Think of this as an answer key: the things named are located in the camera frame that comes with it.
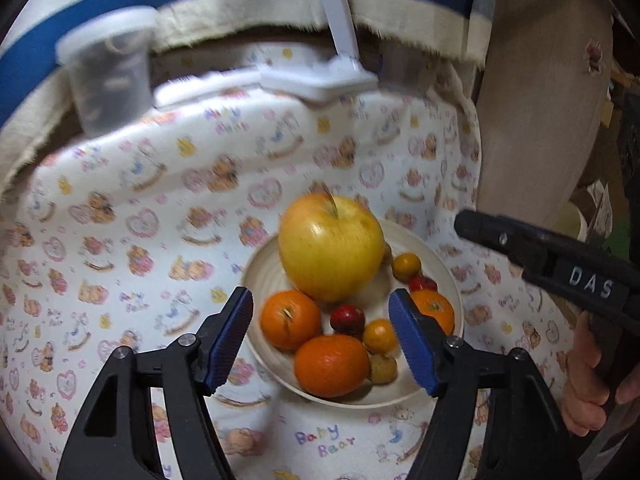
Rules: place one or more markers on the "small orange kumquat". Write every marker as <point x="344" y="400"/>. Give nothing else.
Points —
<point x="406" y="265"/>
<point x="379" y="335"/>

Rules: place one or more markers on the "white flat device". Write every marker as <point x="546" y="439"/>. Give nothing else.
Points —
<point x="205" y="87"/>

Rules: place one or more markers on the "yellow apple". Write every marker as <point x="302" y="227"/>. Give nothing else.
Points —
<point x="330" y="250"/>

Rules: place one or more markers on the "person's right hand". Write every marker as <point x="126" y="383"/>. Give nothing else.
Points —
<point x="582" y="385"/>

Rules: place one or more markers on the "white desk lamp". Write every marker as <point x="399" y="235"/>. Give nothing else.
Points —
<point x="335" y="50"/>

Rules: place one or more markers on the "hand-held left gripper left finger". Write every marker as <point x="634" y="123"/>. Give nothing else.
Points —
<point x="232" y="340"/>

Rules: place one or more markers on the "bear print table cloth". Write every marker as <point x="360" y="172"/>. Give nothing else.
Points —
<point x="125" y="240"/>

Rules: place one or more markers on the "small clear plastic container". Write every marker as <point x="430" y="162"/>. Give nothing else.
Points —
<point x="405" y="67"/>

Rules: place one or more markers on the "orange mandarin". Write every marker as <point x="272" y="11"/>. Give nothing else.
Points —
<point x="331" y="366"/>
<point x="437" y="307"/>
<point x="290" y="326"/>

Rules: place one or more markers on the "cream round plate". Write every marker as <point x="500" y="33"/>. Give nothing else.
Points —
<point x="270" y="270"/>

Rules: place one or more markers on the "clear lidded plastic container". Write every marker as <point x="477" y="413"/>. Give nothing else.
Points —
<point x="107" y="75"/>

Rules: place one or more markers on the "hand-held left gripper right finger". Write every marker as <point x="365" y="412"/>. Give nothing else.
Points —
<point x="410" y="342"/>

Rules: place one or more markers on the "wooden board with bear sticker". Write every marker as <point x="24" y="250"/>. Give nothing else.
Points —
<point x="540" y="110"/>

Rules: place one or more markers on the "striped blanket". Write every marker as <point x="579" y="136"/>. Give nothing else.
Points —
<point x="200" y="0"/>

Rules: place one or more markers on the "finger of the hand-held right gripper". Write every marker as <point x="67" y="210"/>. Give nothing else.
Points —
<point x="500" y="240"/>

